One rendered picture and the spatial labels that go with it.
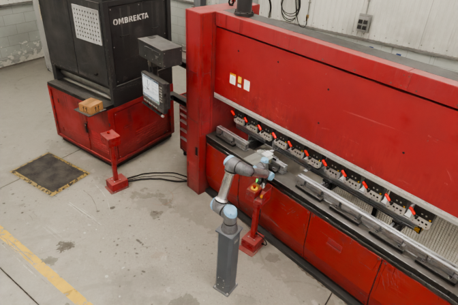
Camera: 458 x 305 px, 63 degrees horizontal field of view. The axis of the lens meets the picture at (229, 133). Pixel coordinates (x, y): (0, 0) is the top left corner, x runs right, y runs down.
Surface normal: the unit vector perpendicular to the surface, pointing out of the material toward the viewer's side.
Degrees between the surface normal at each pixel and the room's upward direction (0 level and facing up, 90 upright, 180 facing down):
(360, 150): 90
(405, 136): 90
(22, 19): 90
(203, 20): 90
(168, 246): 0
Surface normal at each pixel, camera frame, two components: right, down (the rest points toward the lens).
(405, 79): -0.74, 0.31
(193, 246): 0.05, -0.86
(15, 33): 0.81, 0.33
